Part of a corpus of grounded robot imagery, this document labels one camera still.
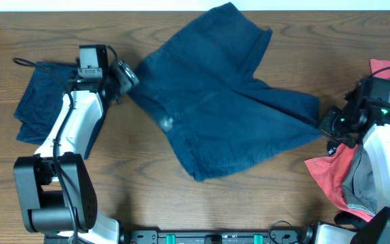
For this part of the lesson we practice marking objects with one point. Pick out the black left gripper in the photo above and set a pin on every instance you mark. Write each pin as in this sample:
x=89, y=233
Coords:
x=120, y=77

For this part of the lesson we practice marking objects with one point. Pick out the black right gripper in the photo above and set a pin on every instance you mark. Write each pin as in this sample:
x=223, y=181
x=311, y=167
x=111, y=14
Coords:
x=326, y=122

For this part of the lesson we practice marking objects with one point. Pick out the navy blue shorts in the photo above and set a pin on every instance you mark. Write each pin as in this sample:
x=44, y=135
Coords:
x=42, y=102
x=200, y=90

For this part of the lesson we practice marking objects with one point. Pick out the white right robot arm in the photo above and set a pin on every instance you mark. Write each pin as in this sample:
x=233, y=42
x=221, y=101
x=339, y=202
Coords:
x=369, y=127

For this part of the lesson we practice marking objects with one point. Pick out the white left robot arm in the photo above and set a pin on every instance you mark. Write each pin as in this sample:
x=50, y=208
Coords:
x=55, y=193

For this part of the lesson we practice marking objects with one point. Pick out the black garment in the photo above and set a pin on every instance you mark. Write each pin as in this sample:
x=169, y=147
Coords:
x=331, y=147

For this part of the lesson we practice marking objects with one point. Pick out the folded navy blue shorts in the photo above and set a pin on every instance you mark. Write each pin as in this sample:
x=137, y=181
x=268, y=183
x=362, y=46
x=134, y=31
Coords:
x=42, y=102

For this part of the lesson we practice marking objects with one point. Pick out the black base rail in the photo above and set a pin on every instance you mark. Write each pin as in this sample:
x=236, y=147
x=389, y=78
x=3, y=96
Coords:
x=280, y=233

